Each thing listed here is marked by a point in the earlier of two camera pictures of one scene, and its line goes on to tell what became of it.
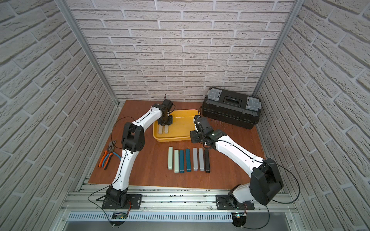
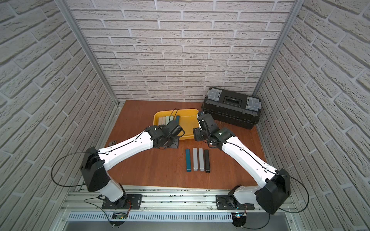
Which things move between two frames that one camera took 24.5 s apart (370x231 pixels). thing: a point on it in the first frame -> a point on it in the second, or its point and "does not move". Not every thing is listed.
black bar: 207,161 does not move
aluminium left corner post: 75,26 does not move
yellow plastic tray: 183,122 does not move
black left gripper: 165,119 -> 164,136
